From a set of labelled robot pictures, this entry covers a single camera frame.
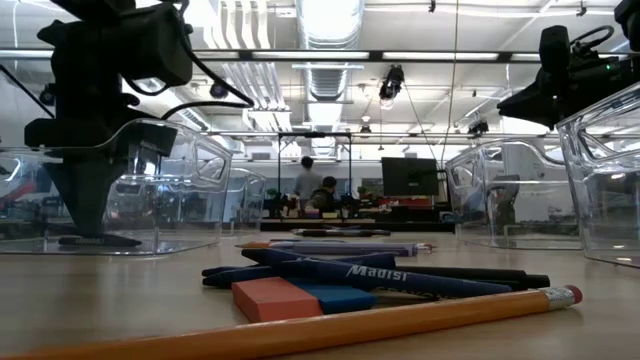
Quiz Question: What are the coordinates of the lavender pen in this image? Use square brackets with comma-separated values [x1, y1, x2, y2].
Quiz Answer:
[268, 241, 420, 258]

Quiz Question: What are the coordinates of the black pen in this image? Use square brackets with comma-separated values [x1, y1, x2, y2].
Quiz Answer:
[291, 228, 393, 238]
[394, 264, 552, 291]

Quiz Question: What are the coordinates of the black overhead camera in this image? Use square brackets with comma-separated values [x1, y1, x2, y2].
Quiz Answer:
[378, 63, 406, 101]

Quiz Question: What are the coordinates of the silver round ceiling duct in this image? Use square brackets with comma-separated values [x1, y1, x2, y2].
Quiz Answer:
[294, 0, 366, 101]

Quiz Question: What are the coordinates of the black aluminium table frame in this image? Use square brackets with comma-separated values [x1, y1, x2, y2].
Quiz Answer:
[259, 218, 456, 233]

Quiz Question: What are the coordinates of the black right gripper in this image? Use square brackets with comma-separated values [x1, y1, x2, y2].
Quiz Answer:
[497, 57, 629, 130]

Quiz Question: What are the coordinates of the black computer monitor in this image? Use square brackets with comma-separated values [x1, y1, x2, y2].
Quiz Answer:
[380, 156, 441, 197]

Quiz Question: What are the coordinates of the black overhead beam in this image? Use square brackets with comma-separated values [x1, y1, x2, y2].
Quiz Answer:
[0, 48, 640, 64]

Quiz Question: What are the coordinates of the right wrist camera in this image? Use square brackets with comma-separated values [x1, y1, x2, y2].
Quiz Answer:
[538, 24, 572, 76]

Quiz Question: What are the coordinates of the person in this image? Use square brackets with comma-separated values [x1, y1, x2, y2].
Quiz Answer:
[305, 175, 341, 214]
[292, 155, 324, 209]

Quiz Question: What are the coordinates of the clear plastic bin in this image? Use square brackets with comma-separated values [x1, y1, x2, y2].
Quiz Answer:
[219, 167, 269, 237]
[556, 82, 640, 270]
[444, 138, 585, 251]
[0, 118, 234, 257]

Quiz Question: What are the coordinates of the blue Madisi print pen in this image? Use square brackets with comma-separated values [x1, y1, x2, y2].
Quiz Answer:
[277, 258, 515, 300]

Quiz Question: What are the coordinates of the orange-red eraser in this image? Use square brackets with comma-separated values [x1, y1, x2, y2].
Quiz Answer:
[231, 276, 325, 324]

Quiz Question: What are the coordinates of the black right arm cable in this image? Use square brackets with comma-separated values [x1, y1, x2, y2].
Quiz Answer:
[569, 23, 617, 52]

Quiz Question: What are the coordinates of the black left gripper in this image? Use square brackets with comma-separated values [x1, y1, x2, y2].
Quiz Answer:
[23, 115, 180, 236]

